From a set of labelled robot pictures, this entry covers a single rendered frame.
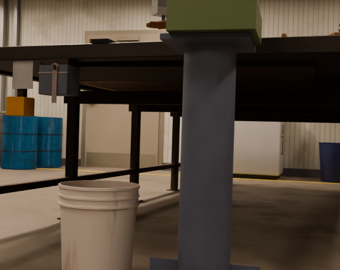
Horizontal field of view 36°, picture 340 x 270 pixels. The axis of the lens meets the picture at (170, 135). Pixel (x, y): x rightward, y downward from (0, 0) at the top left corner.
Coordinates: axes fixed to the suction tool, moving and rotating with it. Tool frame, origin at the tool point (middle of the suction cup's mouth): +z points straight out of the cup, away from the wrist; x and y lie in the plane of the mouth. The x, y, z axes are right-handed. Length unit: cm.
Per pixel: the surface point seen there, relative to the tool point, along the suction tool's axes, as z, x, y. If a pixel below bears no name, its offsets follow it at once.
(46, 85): 28, -11, 46
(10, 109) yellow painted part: 38, -23, 59
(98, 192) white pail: 66, 31, 36
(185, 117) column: 40, 56, 16
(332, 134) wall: 42, -369, -435
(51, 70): 21, -9, 45
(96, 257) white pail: 89, 30, 36
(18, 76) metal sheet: 23, -24, 56
